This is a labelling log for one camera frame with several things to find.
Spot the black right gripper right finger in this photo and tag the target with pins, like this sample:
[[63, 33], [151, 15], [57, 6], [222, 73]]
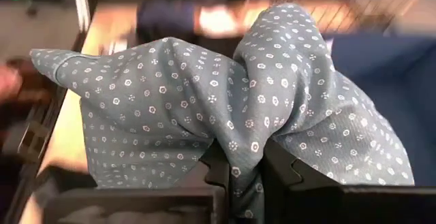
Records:
[[340, 207]]

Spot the navy white-striped fabric bin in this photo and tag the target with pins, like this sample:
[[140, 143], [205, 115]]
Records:
[[391, 98]]

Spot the grey-blue white-patterned cloth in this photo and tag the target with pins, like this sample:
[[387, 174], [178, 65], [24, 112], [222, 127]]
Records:
[[204, 98]]

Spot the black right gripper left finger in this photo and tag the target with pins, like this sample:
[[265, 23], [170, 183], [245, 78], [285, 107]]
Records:
[[136, 205]]

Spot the black aluminium table frame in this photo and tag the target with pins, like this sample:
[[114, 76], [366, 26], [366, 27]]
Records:
[[37, 132]]

